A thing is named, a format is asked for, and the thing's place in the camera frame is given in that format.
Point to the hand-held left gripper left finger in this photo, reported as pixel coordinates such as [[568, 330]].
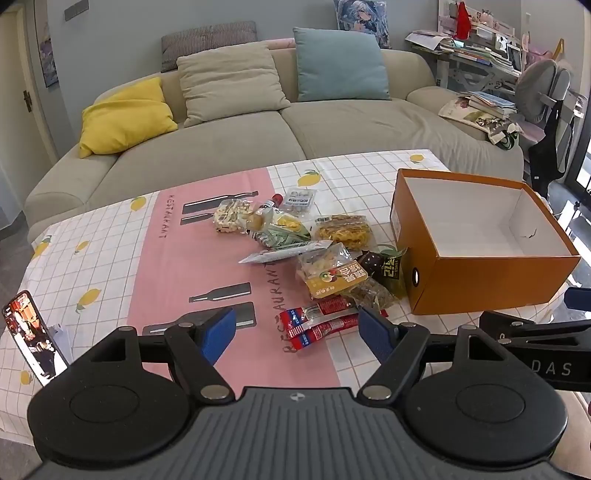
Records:
[[217, 334]]

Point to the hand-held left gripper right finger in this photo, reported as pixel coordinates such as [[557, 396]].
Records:
[[376, 339]]

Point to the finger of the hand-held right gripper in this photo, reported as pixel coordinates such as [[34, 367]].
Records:
[[579, 299], [531, 330]]

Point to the brown nut snack packet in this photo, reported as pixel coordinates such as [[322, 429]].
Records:
[[371, 293]]

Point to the red sausage packet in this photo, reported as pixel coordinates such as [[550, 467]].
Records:
[[323, 334], [314, 311]]

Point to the dark green snack packet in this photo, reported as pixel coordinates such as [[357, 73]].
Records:
[[388, 270]]

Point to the orange cardboard box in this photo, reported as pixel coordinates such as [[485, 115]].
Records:
[[485, 277]]

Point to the orange dried fruit packet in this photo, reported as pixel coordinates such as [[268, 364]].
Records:
[[330, 272]]

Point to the white long snack packet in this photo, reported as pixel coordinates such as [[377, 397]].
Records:
[[277, 255]]

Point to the yellow noodle snack packet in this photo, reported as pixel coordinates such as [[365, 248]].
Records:
[[344, 230]]

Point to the clear popcorn packet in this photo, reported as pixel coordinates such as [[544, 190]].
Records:
[[231, 217]]

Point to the red capped small bottle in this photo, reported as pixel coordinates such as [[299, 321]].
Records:
[[271, 202]]

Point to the clear packet blue label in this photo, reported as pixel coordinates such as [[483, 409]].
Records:
[[299, 201]]

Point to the black jacket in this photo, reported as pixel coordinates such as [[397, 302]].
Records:
[[549, 152]]

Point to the white green tote bag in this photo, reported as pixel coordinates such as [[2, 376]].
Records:
[[505, 136]]

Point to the smartphone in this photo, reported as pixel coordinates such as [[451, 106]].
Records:
[[32, 339]]

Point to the grey desk chair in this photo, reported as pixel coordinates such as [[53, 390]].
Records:
[[542, 87]]

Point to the pile of magazines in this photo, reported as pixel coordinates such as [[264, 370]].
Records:
[[480, 108]]

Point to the beige sofa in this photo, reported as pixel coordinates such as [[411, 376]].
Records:
[[360, 124]]

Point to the yellow pillow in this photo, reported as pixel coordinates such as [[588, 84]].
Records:
[[122, 120]]

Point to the beige pillow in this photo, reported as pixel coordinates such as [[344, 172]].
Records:
[[228, 85]]

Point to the white tablet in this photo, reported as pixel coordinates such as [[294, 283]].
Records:
[[514, 56]]

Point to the white desk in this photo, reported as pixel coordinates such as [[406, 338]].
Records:
[[466, 74]]

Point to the cluttered desk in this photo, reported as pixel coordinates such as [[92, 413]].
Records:
[[461, 48]]

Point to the light blue pillow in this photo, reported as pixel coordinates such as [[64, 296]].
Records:
[[339, 64]]

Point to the grey striped pillow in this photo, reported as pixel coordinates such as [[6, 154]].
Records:
[[203, 41]]

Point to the white desk shelf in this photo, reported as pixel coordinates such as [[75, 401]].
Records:
[[485, 18]]

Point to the pink cushion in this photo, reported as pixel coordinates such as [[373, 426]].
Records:
[[279, 43]]

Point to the red cloth item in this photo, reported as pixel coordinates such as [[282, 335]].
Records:
[[462, 21]]

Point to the anime print pillow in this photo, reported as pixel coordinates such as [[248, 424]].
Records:
[[362, 18]]

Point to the wall poster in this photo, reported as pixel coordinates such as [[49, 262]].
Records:
[[48, 55]]

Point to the grey wall switch panel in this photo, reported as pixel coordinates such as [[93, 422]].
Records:
[[75, 10]]

